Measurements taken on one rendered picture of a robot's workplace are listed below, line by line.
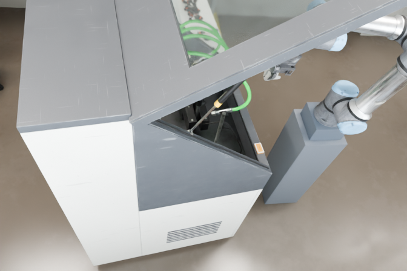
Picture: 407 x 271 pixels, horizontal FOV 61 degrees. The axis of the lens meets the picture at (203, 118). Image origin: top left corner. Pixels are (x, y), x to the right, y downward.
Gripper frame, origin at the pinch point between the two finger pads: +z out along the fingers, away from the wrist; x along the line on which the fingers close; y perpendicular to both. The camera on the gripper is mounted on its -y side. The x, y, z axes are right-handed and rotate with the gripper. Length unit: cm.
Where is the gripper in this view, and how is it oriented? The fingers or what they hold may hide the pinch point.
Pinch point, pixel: (264, 77)
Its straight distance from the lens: 147.1
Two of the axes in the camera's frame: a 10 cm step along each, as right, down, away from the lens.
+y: 9.8, 0.2, 2.1
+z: -2.0, 3.8, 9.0
